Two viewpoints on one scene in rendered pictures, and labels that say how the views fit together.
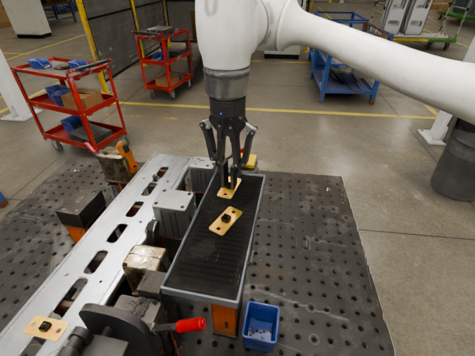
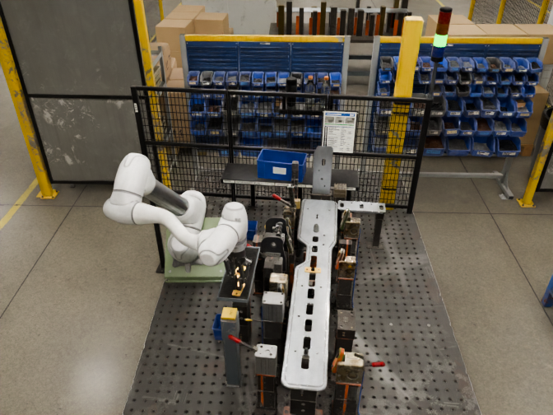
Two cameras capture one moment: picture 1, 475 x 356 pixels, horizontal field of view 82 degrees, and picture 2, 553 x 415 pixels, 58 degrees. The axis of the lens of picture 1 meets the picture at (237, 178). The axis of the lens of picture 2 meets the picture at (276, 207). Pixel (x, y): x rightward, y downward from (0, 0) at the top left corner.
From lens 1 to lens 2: 2.47 m
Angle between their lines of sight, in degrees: 108
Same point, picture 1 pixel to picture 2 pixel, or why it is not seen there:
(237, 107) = not seen: hidden behind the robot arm
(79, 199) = (346, 319)
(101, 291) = (299, 282)
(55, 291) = (320, 281)
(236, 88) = not seen: hidden behind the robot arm
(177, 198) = (271, 298)
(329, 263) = (164, 380)
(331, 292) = (171, 359)
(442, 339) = not seen: outside the picture
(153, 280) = (268, 264)
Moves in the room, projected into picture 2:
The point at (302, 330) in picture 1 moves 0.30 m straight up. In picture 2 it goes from (198, 337) to (192, 295)
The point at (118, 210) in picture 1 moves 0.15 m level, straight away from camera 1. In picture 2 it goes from (318, 322) to (340, 343)
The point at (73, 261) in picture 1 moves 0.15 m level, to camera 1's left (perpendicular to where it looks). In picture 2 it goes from (322, 292) to (352, 291)
